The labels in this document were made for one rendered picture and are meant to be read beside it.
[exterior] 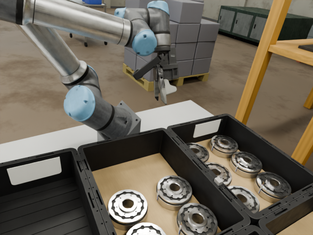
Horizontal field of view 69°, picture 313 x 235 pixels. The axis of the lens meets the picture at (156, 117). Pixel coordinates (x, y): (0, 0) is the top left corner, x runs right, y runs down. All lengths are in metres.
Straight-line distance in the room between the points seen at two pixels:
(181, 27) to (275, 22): 1.33
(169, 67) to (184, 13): 2.41
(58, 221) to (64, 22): 0.50
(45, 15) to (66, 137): 0.63
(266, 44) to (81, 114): 1.85
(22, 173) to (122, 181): 0.27
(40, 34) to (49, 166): 0.40
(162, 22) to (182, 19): 2.37
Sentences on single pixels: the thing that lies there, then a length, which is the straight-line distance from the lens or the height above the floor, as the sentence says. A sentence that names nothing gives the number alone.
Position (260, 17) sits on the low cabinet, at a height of 0.72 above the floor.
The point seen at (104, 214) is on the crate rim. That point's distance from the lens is 0.54.
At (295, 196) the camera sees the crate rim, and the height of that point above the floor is 0.93.
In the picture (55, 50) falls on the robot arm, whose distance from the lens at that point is 0.84.
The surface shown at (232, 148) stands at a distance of 0.90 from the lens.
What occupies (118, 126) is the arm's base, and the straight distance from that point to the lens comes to 0.89.
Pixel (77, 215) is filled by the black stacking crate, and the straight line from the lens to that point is 0.67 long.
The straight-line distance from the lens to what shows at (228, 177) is 0.78.
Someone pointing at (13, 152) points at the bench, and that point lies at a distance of 1.11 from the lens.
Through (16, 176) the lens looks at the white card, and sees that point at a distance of 0.72.
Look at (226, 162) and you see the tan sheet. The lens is 0.88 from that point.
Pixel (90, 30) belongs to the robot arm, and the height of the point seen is 1.23.
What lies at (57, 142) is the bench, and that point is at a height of 0.70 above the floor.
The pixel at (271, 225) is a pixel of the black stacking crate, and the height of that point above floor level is 0.90.
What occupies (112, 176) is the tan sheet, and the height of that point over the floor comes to 0.83.
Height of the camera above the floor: 1.37
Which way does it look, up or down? 31 degrees down
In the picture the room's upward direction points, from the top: 7 degrees clockwise
